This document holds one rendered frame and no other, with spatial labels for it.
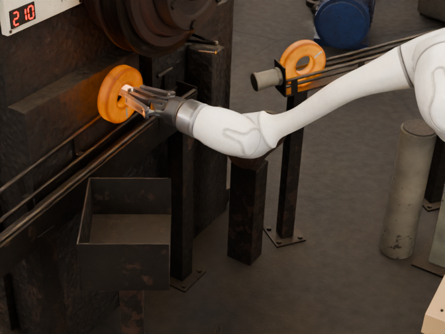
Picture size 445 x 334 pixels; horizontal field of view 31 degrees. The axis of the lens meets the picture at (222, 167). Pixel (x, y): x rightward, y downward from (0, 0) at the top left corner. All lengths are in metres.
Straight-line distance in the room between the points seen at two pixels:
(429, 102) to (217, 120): 0.56
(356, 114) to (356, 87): 1.97
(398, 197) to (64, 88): 1.27
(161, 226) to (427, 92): 0.77
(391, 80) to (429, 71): 0.19
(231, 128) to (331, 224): 1.23
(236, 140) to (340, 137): 1.74
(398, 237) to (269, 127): 0.98
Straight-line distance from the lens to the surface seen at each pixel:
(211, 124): 1.94
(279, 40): 4.51
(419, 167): 2.74
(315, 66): 2.64
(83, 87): 2.14
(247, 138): 1.92
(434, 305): 2.18
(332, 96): 1.90
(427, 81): 1.66
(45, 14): 2.02
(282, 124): 2.05
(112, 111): 2.12
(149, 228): 2.02
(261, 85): 2.55
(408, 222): 2.87
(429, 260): 2.97
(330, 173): 3.36
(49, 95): 2.07
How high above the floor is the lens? 1.84
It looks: 33 degrees down
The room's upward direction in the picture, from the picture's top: 2 degrees clockwise
